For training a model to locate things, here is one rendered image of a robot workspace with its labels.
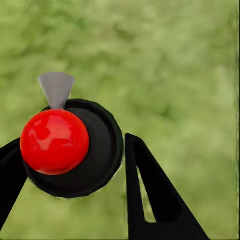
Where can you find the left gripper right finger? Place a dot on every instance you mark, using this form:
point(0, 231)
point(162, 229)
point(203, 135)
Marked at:
point(174, 219)

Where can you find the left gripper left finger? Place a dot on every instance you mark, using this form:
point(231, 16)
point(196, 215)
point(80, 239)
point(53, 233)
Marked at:
point(13, 176)

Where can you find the insectifuge atomizer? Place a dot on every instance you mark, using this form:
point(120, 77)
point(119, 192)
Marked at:
point(73, 147)

